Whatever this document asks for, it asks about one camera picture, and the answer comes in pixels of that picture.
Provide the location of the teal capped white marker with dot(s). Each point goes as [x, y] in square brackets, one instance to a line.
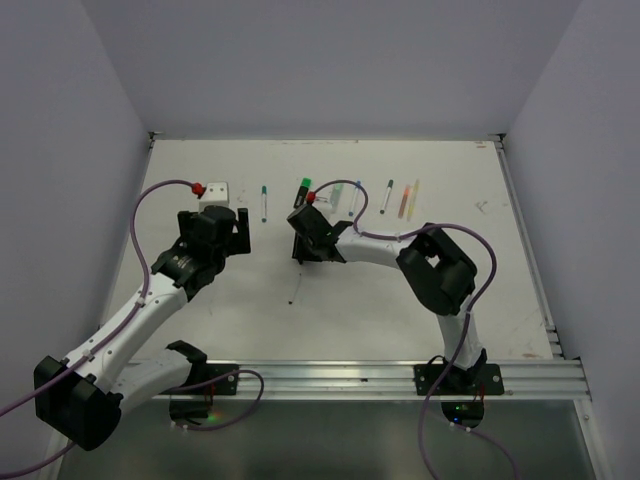
[264, 204]

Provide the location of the orange brown highlighter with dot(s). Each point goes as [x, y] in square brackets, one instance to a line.
[404, 201]

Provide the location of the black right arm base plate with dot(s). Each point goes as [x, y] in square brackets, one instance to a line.
[463, 394]

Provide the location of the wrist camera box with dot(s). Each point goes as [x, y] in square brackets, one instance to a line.
[216, 194]
[320, 202]

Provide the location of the yellow slim highlighter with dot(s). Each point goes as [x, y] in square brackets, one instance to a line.
[412, 199]

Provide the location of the aluminium side rail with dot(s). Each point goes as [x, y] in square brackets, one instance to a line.
[551, 330]

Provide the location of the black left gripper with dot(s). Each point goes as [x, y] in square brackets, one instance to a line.
[239, 241]

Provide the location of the black capped whiteboard pen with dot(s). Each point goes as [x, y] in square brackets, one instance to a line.
[295, 290]

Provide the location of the aluminium front rail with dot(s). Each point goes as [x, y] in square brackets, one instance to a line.
[400, 381]

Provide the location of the blue capped white marker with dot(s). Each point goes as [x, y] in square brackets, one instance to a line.
[355, 199]

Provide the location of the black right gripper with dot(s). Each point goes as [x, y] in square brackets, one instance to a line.
[301, 251]

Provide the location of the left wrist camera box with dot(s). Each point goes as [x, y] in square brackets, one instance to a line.
[216, 194]

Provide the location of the black green capped highlighter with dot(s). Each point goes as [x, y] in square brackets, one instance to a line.
[302, 192]

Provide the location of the pale green translucent highlighter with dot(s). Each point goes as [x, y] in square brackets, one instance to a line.
[335, 196]

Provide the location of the dark green capped marker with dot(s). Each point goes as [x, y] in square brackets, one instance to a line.
[385, 200]

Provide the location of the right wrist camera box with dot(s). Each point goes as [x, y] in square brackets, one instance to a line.
[320, 202]

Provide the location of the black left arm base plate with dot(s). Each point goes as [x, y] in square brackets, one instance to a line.
[194, 402]

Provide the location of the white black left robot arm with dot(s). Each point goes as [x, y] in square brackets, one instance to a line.
[85, 395]

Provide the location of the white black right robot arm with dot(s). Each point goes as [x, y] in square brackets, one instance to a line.
[439, 273]

